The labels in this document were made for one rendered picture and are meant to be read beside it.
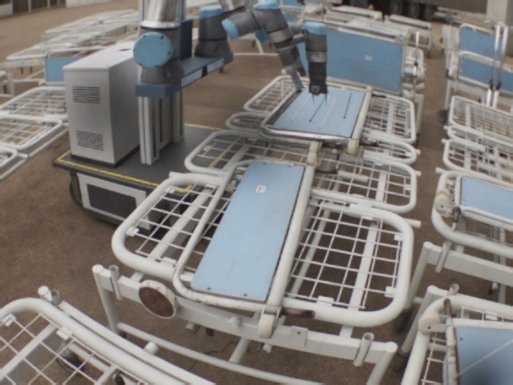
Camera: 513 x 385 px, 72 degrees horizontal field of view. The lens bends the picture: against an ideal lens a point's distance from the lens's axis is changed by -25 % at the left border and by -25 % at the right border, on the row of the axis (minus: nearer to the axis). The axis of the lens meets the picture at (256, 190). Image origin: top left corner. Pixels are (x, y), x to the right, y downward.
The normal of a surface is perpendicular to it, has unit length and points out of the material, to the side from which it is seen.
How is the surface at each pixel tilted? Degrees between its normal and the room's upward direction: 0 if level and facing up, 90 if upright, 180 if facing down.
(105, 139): 90
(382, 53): 91
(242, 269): 1
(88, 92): 90
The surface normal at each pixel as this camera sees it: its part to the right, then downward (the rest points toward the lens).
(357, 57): -0.33, 0.48
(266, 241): 0.00, -0.86
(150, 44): 0.04, 0.58
